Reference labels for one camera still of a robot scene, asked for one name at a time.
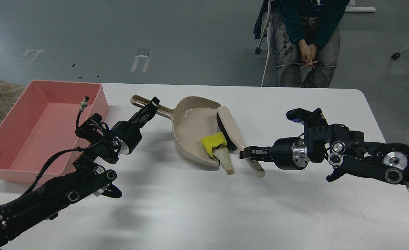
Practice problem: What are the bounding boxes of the beige hand brush black bristles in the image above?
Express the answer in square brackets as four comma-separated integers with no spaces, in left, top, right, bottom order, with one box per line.
[217,106,265,178]

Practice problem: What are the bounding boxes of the white chair base leg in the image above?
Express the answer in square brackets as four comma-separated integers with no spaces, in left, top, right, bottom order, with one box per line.
[345,6,376,13]

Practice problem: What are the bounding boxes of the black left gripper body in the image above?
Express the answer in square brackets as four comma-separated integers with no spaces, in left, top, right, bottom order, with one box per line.
[111,121,142,155]

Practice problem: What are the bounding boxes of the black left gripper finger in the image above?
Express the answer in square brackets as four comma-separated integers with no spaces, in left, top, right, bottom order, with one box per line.
[146,97,160,115]
[129,107,151,129]

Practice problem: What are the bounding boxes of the white office chair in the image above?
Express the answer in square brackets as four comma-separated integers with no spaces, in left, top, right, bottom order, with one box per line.
[253,0,275,87]

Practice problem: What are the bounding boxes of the seated person in teal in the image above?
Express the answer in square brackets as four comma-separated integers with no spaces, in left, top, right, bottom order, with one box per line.
[271,0,349,88]

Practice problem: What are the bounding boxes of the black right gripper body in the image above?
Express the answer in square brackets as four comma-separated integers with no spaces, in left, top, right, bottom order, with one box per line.
[269,137,306,170]

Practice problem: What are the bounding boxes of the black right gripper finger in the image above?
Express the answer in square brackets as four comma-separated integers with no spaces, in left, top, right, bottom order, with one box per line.
[243,146,271,155]
[239,151,273,163]

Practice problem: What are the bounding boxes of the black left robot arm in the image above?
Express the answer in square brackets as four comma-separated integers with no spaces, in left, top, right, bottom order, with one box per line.
[0,97,160,247]

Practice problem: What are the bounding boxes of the yellow sponge piece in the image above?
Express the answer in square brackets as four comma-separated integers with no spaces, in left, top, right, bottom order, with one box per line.
[201,132,228,158]

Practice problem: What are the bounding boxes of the grey floor socket plate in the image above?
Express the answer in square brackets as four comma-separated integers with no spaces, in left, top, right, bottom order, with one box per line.
[135,48,150,58]

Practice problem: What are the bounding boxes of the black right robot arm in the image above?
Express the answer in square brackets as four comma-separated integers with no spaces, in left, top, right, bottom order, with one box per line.
[240,109,409,185]

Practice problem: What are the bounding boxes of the pink plastic bin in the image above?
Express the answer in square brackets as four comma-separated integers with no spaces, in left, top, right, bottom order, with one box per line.
[0,80,109,184]

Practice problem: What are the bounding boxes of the toast bread slice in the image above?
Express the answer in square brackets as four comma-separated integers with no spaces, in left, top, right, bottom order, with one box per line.
[212,145,234,175]

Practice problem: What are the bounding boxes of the beige plastic dustpan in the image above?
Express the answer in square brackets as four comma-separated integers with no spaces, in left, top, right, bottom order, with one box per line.
[130,95,226,170]

